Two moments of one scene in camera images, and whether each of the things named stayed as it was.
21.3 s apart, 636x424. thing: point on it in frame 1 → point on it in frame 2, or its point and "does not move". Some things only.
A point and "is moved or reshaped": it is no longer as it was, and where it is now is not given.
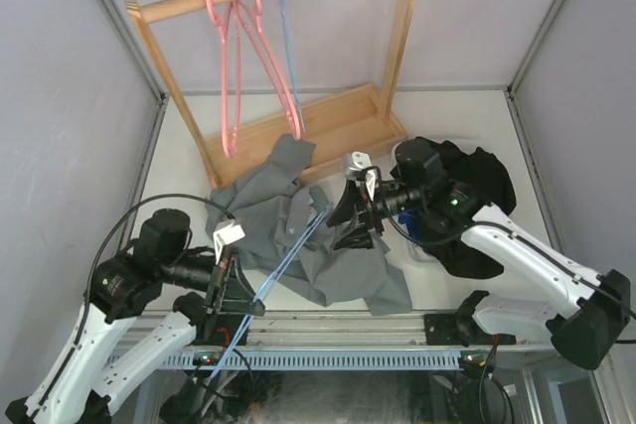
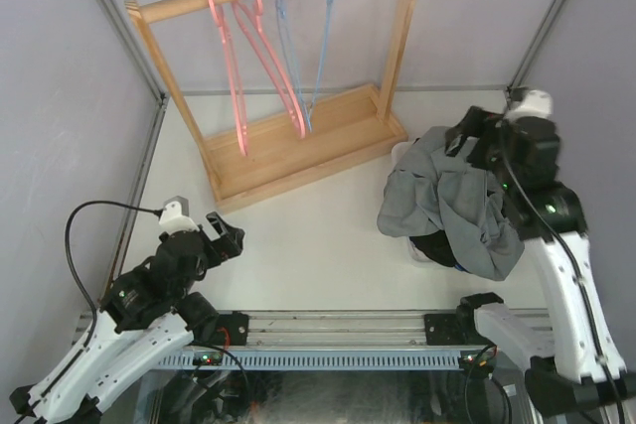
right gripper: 347,209 → 477,121
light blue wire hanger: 269,289 → 309,114
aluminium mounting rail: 373,328 does not move
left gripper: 238,295 → 229,244
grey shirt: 275,211 is moved or reshaped
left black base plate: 226,326 does not move
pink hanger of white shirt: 230,34 is moved or reshaped
